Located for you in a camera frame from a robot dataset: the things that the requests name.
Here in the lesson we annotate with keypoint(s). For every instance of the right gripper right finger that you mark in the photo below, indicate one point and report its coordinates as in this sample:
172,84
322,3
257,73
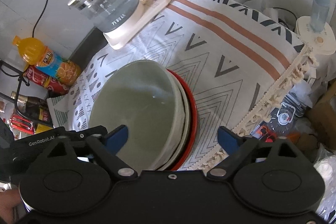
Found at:
238,149

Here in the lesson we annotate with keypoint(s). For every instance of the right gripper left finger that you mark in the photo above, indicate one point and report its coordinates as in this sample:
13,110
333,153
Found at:
105,149

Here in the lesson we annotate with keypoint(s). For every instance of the red and black bowl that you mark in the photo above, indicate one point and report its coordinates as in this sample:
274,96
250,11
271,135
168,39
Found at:
190,128

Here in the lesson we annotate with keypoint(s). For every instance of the white bowl with yellow pattern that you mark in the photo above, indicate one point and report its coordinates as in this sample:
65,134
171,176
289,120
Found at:
143,96

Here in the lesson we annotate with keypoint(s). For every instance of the person's left hand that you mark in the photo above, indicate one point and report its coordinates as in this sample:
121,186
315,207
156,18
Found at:
10,199

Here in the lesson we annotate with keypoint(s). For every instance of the dark soy sauce bottle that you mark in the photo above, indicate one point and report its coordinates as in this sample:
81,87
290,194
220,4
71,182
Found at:
34,108

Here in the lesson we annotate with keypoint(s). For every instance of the black metal rack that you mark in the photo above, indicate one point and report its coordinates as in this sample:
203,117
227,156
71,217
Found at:
21,79

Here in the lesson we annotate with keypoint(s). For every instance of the red cola can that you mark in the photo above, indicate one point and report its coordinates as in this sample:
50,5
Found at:
46,81

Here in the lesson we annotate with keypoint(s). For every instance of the patterned white table cloth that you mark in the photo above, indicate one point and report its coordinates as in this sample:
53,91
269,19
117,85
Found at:
238,63

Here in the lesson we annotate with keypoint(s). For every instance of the brown cardboard box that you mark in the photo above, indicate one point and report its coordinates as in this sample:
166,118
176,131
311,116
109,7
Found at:
322,115

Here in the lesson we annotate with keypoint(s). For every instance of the orange juice bottle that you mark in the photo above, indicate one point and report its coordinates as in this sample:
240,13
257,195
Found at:
36,53

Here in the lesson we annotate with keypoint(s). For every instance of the white round appliance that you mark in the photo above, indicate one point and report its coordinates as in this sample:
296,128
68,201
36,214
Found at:
323,44

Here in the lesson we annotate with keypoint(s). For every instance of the cream kettle heating base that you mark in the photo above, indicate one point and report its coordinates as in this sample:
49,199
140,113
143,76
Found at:
143,14

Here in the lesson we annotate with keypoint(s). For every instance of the pale blue water bottle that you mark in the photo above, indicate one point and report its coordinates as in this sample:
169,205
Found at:
319,13

